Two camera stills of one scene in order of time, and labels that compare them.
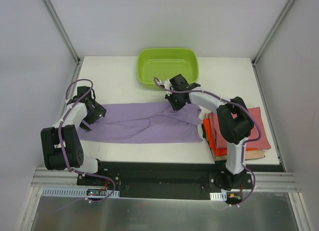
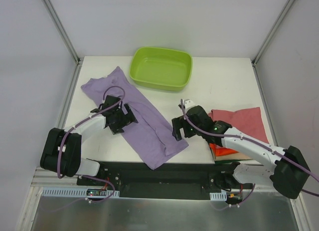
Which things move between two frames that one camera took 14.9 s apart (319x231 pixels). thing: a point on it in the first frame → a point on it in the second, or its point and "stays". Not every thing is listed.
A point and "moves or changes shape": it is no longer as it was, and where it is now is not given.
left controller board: [78, 192] stays
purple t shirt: [139, 122] moves or changes shape
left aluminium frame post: [61, 28] stays
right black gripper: [176, 102] → [181, 126]
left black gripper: [97, 112] → [126, 117]
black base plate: [162, 180] stays
